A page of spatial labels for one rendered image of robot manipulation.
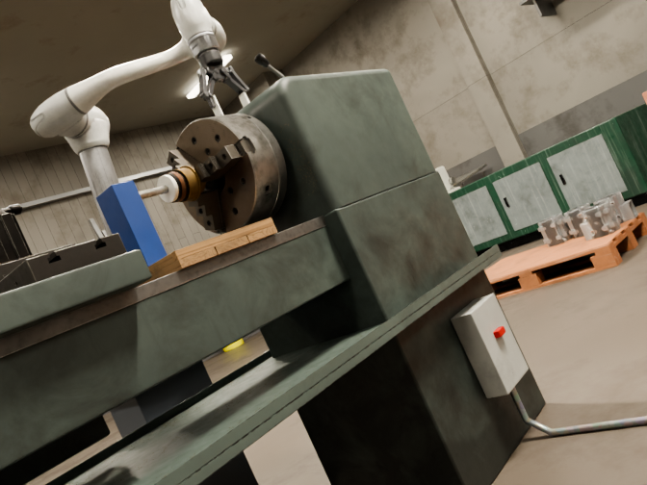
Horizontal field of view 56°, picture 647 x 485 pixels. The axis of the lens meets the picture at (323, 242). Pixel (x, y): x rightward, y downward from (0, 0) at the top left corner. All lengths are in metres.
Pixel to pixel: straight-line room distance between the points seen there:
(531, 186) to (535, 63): 2.34
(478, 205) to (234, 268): 5.21
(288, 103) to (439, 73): 7.12
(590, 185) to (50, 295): 5.25
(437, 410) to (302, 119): 0.85
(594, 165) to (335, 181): 4.39
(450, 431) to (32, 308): 1.10
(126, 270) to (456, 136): 7.74
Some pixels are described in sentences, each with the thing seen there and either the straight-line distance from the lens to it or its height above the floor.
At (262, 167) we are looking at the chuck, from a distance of 1.55.
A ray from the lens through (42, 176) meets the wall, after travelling 9.70.
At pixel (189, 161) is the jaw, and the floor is 1.15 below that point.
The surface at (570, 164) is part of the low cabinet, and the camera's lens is 5.91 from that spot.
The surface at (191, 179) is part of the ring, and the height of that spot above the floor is 1.08.
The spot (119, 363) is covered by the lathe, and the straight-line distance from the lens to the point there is 1.16.
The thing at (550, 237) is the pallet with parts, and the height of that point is 0.21.
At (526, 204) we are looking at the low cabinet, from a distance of 6.17.
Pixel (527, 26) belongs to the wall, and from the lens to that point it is 8.07.
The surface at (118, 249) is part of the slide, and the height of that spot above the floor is 0.94.
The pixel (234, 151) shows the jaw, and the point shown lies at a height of 1.10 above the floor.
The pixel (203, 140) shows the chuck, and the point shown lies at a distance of 1.64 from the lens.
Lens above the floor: 0.78
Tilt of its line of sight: 1 degrees up
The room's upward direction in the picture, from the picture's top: 25 degrees counter-clockwise
